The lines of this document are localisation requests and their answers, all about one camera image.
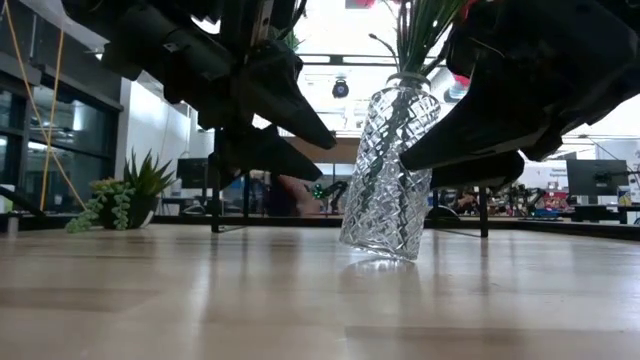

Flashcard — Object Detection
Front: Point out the wooden shelf with black legs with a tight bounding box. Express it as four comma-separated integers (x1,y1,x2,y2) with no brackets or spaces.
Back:
209,127,490,239

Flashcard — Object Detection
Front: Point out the dark computer monitor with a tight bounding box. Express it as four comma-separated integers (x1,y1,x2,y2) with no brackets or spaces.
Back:
175,157,210,190
566,158,630,197

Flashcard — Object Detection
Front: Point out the diamond-pattern clear glass vase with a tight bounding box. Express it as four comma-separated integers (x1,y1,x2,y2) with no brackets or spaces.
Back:
339,72,442,261

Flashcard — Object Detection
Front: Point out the red artificial flower bunch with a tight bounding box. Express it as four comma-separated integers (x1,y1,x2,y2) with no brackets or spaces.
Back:
344,0,476,226

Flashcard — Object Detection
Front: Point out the yellow cable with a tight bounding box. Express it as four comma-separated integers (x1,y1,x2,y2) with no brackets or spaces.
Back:
2,0,89,211

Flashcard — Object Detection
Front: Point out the potted green succulent plant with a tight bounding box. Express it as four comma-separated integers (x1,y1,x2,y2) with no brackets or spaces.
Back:
64,148,177,234

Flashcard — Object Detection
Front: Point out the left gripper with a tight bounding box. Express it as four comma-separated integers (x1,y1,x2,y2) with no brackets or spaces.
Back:
164,0,337,190

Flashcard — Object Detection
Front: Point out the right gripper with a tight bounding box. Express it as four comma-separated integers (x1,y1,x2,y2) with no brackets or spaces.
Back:
399,0,640,171

